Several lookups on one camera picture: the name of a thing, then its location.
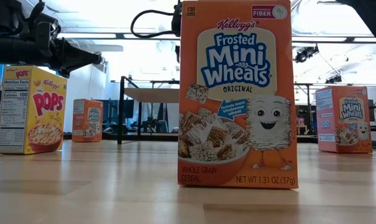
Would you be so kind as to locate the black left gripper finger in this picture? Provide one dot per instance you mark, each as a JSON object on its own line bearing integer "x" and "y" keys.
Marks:
{"x": 67, "y": 73}
{"x": 76, "y": 57}

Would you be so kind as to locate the yellow Corn Pops cereal box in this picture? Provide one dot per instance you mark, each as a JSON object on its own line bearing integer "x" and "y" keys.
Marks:
{"x": 44, "y": 105}

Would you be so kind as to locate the orange Frosted Mini Wheats box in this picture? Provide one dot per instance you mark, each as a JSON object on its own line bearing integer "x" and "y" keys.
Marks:
{"x": 237, "y": 130}
{"x": 86, "y": 123}
{"x": 343, "y": 124}

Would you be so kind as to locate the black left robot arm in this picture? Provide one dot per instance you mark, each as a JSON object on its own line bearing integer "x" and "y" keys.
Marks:
{"x": 7, "y": 49}

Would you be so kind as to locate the black computer monitor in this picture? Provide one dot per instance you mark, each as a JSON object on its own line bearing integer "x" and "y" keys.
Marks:
{"x": 111, "y": 110}

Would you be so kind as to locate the black ceiling spotlight cluster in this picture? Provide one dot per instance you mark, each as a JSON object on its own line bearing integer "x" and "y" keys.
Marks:
{"x": 304, "y": 55}

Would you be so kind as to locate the small wooden stool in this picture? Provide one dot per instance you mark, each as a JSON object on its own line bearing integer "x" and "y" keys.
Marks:
{"x": 301, "y": 129}

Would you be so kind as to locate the small black ceiling spotlight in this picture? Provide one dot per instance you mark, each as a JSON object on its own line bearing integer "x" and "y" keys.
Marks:
{"x": 333, "y": 79}

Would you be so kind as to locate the black ceiling dome camera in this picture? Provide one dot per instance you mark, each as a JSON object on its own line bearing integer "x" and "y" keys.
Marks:
{"x": 99, "y": 59}

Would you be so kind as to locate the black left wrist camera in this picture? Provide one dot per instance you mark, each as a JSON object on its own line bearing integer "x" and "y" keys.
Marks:
{"x": 51, "y": 26}

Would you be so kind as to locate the wooden shelf black metal frame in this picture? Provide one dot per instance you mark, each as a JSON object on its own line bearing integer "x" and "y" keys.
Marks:
{"x": 150, "y": 95}

